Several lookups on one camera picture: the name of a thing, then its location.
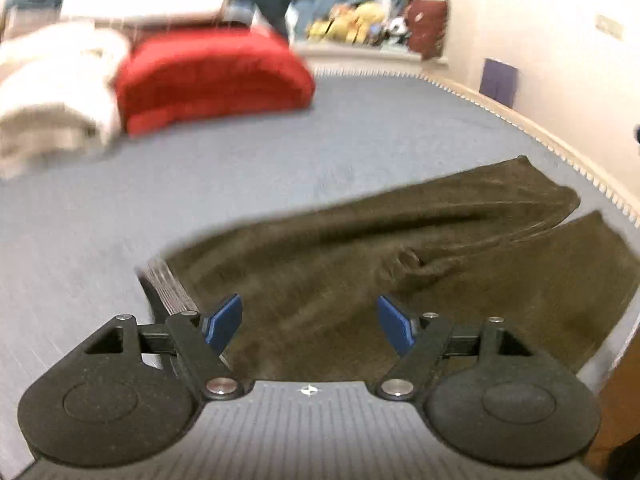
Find olive green corduroy pants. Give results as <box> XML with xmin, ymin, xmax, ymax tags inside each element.
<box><xmin>140</xmin><ymin>157</ymin><xmax>639</xmax><ymax>382</ymax></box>

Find red folded quilt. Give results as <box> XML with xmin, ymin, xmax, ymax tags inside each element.
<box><xmin>114</xmin><ymin>27</ymin><xmax>316</xmax><ymax>136</ymax></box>

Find dark red cushion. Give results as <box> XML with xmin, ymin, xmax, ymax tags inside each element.
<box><xmin>405</xmin><ymin>0</ymin><xmax>449</xmax><ymax>60</ymax></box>

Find white pillow stack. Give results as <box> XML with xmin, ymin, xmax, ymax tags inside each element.
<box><xmin>60</xmin><ymin>0</ymin><xmax>228</xmax><ymax>25</ymax></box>

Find white folded blanket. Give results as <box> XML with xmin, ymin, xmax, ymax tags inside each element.
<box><xmin>1</xmin><ymin>21</ymin><xmax>131</xmax><ymax>180</ymax></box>

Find purple box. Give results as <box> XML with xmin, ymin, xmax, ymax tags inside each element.
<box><xmin>480</xmin><ymin>58</ymin><xmax>518</xmax><ymax>107</ymax></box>

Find white window sill ledge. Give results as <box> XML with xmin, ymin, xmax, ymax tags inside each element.
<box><xmin>291</xmin><ymin>41</ymin><xmax>449</xmax><ymax>72</ymax></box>

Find panda plush toy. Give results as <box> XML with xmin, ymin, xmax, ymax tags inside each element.
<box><xmin>385</xmin><ymin>16</ymin><xmax>410</xmax><ymax>44</ymax></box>

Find yellow plush toy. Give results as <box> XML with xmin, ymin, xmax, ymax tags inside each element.
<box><xmin>306</xmin><ymin>1</ymin><xmax>388</xmax><ymax>46</ymax></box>

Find grey quilted mattress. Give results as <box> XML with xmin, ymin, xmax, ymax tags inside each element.
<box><xmin>1</xmin><ymin>72</ymin><xmax>639</xmax><ymax>479</ymax></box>

